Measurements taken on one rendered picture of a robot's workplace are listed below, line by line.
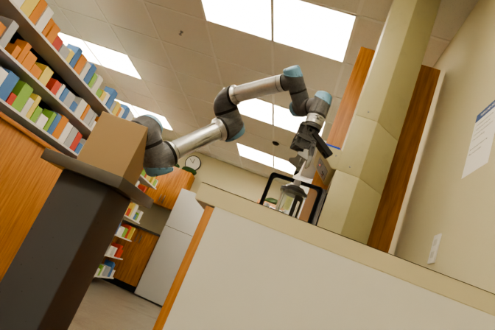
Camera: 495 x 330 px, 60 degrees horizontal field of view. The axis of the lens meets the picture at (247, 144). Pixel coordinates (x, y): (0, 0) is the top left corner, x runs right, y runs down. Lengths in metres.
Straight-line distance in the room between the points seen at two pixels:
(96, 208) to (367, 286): 0.97
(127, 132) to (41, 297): 0.61
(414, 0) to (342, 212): 1.23
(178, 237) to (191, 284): 6.13
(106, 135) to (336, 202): 1.04
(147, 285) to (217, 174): 2.28
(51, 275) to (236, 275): 0.83
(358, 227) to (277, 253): 1.20
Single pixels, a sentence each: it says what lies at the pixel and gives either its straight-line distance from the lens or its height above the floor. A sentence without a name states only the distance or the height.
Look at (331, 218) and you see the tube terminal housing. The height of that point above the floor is 1.19.
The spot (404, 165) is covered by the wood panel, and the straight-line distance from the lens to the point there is 2.51.
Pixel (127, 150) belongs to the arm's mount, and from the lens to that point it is 1.61.
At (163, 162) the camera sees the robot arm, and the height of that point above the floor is 1.10.
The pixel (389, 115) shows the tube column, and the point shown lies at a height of 1.79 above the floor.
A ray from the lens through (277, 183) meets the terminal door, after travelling 2.36.
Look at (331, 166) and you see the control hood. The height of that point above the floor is 1.42.
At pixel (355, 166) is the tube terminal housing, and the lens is 2.05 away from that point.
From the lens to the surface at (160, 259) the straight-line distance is 7.06.
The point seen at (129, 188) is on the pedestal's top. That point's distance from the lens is 1.54.
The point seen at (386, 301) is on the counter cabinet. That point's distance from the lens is 0.92.
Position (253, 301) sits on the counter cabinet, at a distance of 0.89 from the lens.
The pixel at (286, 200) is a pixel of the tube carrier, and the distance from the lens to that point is 1.60.
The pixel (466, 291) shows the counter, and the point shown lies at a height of 0.93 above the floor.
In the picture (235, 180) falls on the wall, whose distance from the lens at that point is 7.79.
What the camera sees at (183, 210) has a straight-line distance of 7.10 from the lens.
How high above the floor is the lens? 0.78
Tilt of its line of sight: 17 degrees up
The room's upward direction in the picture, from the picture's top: 23 degrees clockwise
